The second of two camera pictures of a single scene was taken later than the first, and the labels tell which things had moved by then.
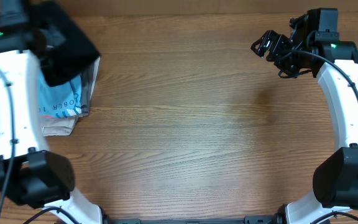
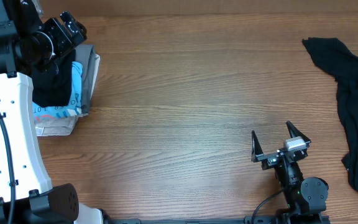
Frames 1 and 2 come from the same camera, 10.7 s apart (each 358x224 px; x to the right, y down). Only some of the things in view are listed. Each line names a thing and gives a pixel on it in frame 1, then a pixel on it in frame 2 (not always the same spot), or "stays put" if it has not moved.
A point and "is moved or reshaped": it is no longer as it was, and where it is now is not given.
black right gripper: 279,41 → 270,159
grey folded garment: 86,79 stays put
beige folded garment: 64,126 stays put
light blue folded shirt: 59,101 stays put
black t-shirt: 77,51 is moved or reshaped
